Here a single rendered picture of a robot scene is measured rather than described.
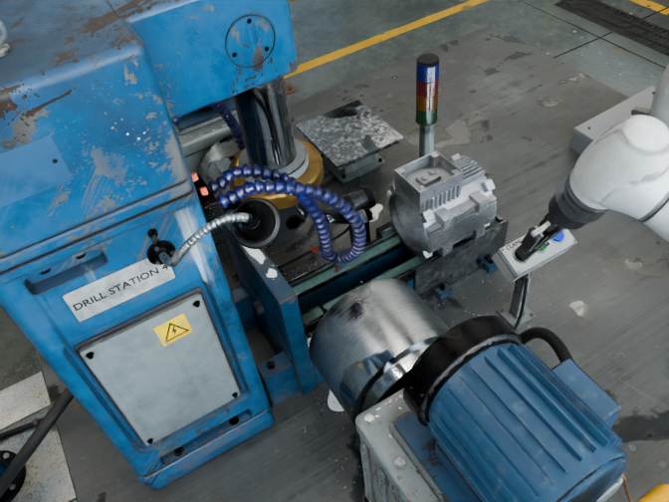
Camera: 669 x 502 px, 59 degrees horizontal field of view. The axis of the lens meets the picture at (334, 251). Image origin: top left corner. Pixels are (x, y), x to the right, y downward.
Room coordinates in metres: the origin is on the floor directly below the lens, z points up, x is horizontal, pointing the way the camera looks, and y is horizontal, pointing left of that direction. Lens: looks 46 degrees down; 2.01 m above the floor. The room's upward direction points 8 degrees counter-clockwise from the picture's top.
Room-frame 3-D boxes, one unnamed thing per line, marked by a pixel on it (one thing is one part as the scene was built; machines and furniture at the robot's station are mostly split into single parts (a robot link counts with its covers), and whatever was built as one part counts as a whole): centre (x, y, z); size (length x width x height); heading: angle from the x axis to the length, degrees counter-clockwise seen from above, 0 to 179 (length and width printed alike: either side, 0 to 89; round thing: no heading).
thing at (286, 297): (0.84, 0.20, 0.97); 0.30 x 0.11 x 0.34; 25
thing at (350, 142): (1.56, -0.09, 0.86); 0.27 x 0.24 x 0.12; 25
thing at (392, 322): (0.58, -0.10, 1.04); 0.37 x 0.25 x 0.25; 25
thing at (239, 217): (0.59, 0.16, 1.46); 0.18 x 0.11 x 0.13; 115
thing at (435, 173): (1.04, -0.24, 1.11); 0.12 x 0.11 x 0.07; 115
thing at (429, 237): (1.06, -0.27, 1.02); 0.20 x 0.19 x 0.19; 115
